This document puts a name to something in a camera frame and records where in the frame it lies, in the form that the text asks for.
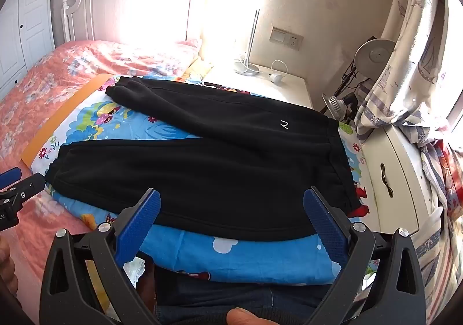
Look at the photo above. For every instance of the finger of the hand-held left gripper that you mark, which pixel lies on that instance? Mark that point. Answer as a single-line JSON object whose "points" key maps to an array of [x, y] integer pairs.
{"points": [[10, 176], [29, 185]]}

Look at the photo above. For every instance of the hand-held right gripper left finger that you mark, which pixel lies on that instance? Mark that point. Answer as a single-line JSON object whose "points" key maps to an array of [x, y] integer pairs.
{"points": [[139, 227]]}

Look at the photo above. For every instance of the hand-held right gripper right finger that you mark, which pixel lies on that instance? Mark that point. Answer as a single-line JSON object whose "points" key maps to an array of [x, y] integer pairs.
{"points": [[325, 231]]}

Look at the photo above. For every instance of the black pants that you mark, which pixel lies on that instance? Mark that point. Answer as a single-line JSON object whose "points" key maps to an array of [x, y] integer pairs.
{"points": [[217, 173]]}

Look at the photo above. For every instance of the person's left hand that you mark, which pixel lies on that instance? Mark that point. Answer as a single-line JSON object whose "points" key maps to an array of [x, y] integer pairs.
{"points": [[7, 267]]}

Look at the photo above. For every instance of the person's right hand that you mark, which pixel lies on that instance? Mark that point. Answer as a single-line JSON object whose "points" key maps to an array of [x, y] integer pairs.
{"points": [[247, 317]]}

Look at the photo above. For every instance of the crumpled clear plastic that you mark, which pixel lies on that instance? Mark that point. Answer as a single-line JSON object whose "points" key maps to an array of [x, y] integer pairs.
{"points": [[134, 270]]}

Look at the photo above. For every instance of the blue cartoon printed blanket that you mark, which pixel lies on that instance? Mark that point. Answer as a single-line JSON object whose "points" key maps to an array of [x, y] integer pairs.
{"points": [[235, 256]]}

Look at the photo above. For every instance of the white cabinet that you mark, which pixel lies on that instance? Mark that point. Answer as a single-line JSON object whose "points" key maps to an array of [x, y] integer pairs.
{"points": [[398, 166]]}

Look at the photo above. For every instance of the pink floral quilt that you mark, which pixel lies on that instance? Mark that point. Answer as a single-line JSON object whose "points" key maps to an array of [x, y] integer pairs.
{"points": [[54, 71]]}

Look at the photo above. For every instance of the small desk fan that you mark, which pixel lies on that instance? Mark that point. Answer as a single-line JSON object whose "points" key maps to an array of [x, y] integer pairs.
{"points": [[334, 104]]}

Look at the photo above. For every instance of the red striped cloth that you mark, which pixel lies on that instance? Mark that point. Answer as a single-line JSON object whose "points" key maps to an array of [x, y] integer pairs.
{"points": [[450, 180]]}

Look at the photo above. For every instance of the white bedside table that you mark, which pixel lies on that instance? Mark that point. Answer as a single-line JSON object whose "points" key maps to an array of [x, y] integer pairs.
{"points": [[289, 90]]}

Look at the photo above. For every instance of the white wardrobe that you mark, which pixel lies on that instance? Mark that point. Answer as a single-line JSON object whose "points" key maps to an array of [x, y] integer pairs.
{"points": [[32, 21]]}

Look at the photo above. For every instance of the yellow printed pillow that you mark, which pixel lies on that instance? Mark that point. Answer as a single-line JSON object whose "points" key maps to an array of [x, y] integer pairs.
{"points": [[197, 70]]}

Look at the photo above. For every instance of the pink floral pillow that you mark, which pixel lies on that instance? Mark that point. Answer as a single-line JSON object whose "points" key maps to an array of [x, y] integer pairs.
{"points": [[159, 57]]}

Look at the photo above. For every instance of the patterned curtain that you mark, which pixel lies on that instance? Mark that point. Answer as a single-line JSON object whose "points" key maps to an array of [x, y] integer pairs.
{"points": [[416, 57]]}

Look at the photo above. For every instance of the white wooden headboard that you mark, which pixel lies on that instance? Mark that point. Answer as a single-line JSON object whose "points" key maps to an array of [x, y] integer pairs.
{"points": [[126, 3]]}

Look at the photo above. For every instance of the white wall socket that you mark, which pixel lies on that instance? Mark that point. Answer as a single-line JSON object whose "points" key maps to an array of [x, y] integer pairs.
{"points": [[296, 41]]}

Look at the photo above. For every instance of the grey wall switch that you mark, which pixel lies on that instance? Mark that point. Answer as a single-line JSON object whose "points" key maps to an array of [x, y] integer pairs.
{"points": [[280, 35]]}

